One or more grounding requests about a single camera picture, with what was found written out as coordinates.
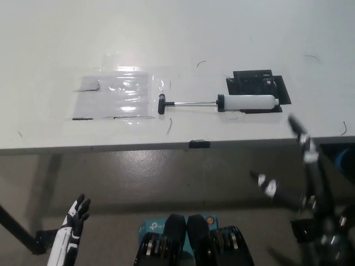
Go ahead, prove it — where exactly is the clear plastic sheet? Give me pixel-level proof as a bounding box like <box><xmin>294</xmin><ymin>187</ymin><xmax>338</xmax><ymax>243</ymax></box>
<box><xmin>66</xmin><ymin>52</ymin><xmax>173</xmax><ymax>121</ymax></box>

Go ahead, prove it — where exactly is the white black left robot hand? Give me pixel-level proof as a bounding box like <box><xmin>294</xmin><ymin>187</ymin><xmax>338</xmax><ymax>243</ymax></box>
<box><xmin>47</xmin><ymin>193</ymin><xmax>92</xmax><ymax>266</ymax></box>

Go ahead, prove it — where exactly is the black tape piece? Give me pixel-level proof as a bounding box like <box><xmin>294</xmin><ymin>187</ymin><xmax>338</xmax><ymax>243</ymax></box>
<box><xmin>189</xmin><ymin>140</ymin><xmax>211</xmax><ymax>149</ymax></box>

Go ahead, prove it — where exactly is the dark open bin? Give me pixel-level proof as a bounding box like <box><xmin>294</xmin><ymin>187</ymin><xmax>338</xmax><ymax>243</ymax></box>
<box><xmin>318</xmin><ymin>142</ymin><xmax>355</xmax><ymax>184</ymax></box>

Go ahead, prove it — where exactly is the blue round object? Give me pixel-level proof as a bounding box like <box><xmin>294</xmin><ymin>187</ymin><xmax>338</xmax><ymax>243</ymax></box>
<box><xmin>335</xmin><ymin>148</ymin><xmax>355</xmax><ymax>174</ymax></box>

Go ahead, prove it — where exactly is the small white air pump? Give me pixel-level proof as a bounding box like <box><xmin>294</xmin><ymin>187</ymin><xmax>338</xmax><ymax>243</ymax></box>
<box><xmin>157</xmin><ymin>94</ymin><xmax>280</xmax><ymax>115</ymax></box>

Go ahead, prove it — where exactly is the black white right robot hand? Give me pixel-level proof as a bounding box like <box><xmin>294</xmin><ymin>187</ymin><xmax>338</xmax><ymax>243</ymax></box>
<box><xmin>248</xmin><ymin>114</ymin><xmax>355</xmax><ymax>266</ymax></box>

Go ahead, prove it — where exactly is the teal router box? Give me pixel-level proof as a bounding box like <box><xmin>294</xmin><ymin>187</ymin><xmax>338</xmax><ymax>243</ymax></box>
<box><xmin>138</xmin><ymin>214</ymin><xmax>221</xmax><ymax>253</ymax></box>

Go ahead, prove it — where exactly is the black plastic fixture plate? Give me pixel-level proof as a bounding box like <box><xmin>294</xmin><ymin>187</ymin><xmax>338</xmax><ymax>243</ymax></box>
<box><xmin>225</xmin><ymin>69</ymin><xmax>292</xmax><ymax>114</ymax></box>

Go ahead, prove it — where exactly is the black ribbed left body block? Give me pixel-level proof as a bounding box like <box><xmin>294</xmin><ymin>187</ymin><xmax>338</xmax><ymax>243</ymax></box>
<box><xmin>134</xmin><ymin>213</ymin><xmax>187</xmax><ymax>266</ymax></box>

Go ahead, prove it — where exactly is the black table brace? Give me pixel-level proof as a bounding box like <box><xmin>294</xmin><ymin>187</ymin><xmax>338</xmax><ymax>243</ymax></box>
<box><xmin>0</xmin><ymin>204</ymin><xmax>47</xmax><ymax>255</ymax></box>

